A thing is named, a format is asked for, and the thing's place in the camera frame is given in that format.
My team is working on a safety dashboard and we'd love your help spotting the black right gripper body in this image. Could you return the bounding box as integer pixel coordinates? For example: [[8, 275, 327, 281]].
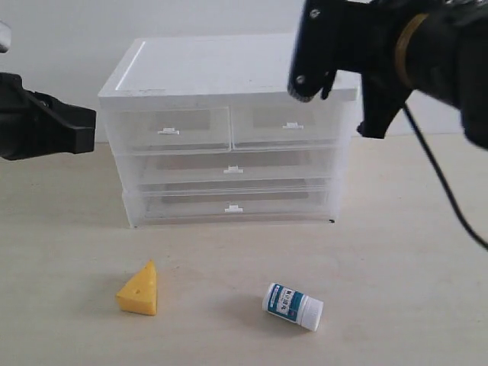
[[335, 1, 411, 139]]

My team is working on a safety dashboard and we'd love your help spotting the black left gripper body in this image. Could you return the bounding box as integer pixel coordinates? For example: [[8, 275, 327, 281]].
[[1, 72, 42, 160]]

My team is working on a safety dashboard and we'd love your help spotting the white teal medicine bottle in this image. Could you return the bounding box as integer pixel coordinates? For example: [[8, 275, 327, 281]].
[[262, 283, 323, 332]]

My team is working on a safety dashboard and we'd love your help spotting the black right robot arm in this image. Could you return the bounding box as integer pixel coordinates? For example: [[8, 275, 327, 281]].
[[336, 1, 487, 148]]

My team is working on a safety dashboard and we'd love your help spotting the white plastic drawer cabinet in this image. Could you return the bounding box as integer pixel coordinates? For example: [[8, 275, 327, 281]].
[[98, 34, 360, 228]]

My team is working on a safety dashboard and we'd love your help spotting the clear middle wide drawer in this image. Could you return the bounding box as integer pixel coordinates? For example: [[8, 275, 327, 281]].
[[121, 148, 337, 185]]

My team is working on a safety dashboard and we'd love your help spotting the clear wide drawer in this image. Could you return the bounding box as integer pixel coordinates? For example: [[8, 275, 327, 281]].
[[121, 148, 337, 185], [142, 188, 330, 220]]

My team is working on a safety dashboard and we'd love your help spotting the clear bottom wide drawer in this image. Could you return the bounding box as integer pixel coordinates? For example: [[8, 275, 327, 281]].
[[142, 188, 330, 220]]

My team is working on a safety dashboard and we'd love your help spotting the yellow toy cheese wedge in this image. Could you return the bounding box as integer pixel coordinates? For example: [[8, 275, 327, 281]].
[[115, 260, 158, 316]]

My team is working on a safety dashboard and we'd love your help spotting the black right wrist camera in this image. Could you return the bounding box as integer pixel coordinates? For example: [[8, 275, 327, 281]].
[[287, 0, 345, 103]]

